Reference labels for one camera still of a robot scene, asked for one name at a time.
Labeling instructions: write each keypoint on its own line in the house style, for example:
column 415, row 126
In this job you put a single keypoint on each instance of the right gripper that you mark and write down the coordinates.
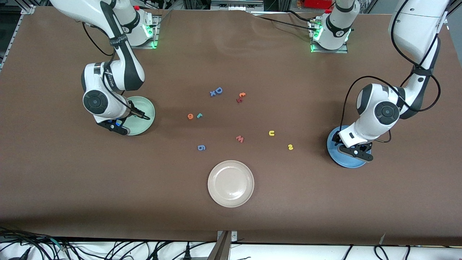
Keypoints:
column 132, row 110

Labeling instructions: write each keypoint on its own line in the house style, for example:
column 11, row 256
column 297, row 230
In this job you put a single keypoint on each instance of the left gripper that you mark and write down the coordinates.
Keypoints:
column 336, row 139

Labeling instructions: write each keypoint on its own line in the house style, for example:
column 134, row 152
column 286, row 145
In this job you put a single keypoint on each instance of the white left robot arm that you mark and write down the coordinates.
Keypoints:
column 415, row 25

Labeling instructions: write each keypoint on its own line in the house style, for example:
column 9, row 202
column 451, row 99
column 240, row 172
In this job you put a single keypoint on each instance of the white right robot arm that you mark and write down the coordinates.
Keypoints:
column 94, row 102

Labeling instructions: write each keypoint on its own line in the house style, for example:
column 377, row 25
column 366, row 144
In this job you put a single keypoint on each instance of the light green plate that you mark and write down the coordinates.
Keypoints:
column 144, row 126

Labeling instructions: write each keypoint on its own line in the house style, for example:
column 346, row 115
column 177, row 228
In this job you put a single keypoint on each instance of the blue plate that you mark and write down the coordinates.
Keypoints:
column 346, row 162

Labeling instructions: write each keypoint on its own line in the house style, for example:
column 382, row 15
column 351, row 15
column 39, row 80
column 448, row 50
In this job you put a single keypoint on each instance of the blue looped letter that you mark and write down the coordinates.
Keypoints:
column 199, row 147

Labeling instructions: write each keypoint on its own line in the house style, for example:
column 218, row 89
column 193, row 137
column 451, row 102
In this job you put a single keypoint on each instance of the blue letter D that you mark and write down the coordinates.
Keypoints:
column 216, row 91

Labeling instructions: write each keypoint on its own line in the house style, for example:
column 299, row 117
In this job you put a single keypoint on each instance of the brown table cover sheet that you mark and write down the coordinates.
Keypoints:
column 72, row 180

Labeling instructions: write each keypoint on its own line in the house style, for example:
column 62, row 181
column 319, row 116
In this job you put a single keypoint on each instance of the pink red letter w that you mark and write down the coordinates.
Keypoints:
column 239, row 139

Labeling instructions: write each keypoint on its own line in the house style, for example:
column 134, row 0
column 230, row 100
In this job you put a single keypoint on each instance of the white paper tag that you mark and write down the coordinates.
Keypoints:
column 383, row 238

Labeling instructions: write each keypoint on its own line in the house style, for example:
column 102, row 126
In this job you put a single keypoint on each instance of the beige plate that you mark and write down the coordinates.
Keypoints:
column 230, row 183

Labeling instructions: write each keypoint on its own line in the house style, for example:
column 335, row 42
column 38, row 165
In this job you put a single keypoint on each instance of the red box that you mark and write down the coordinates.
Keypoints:
column 319, row 3

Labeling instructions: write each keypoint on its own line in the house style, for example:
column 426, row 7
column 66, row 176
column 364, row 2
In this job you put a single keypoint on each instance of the aluminium left arm base plate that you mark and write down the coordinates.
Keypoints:
column 330, row 51

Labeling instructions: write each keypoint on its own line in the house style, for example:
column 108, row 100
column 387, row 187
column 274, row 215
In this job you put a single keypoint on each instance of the grey metal frame beam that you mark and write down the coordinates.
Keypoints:
column 236, row 6

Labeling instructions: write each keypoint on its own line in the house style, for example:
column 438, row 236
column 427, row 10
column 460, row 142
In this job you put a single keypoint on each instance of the aluminium frame rail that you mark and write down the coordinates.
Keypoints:
column 444, row 21
column 29, row 9

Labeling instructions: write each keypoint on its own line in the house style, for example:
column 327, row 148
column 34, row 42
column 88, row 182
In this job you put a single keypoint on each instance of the grey metal table bracket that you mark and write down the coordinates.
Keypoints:
column 222, row 249

